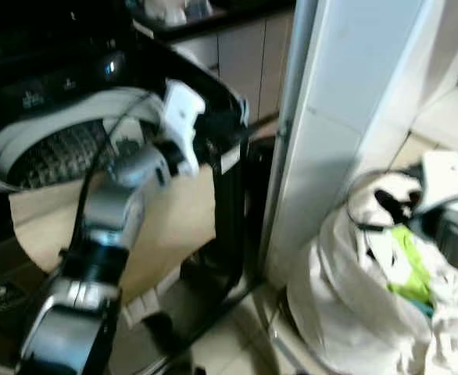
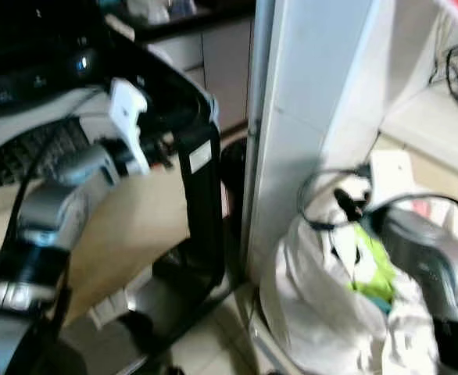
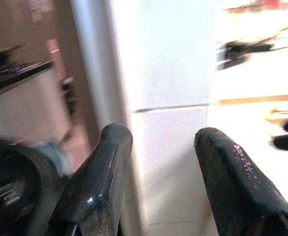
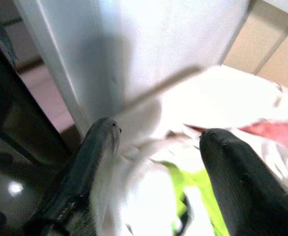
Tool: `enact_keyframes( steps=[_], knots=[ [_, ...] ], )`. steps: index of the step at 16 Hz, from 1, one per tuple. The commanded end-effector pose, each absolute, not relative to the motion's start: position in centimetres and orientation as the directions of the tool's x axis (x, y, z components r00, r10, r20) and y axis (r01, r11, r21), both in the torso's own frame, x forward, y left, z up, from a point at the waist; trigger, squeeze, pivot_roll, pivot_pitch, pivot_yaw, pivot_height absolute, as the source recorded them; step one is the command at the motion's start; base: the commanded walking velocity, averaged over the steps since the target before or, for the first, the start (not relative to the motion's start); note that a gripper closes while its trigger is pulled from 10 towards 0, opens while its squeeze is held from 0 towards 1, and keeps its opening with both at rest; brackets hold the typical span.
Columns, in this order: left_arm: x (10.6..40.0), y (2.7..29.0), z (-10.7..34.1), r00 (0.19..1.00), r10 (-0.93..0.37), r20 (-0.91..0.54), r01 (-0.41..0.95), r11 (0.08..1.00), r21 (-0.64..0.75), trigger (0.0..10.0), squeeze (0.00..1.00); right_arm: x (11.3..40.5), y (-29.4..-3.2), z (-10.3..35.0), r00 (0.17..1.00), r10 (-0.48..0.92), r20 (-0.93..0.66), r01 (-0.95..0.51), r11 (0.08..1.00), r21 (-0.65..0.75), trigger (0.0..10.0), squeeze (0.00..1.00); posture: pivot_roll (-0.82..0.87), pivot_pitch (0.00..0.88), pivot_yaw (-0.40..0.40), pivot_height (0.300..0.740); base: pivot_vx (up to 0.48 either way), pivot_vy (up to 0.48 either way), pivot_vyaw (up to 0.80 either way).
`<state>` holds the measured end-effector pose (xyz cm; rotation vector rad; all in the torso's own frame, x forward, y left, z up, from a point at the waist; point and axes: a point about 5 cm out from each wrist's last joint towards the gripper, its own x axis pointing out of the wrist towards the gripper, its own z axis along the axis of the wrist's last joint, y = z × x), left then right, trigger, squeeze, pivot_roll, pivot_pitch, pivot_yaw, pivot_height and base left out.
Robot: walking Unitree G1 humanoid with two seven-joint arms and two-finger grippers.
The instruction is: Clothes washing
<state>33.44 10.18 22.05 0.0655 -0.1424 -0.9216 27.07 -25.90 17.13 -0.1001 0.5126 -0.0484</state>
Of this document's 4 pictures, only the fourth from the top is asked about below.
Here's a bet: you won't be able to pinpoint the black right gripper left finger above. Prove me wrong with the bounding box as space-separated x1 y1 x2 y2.
23 117 123 236

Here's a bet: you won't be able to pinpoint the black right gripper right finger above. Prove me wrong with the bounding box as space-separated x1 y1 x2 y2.
199 128 288 236

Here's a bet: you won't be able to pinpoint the white garment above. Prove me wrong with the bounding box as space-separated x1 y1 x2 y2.
91 99 218 236

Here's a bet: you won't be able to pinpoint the neon green garment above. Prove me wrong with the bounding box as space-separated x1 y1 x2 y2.
156 160 230 236

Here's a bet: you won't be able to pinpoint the white cloth with red print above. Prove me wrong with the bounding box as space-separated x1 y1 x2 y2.
158 65 288 197

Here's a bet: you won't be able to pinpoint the dark furniture panel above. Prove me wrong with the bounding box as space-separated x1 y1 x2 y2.
0 4 72 165

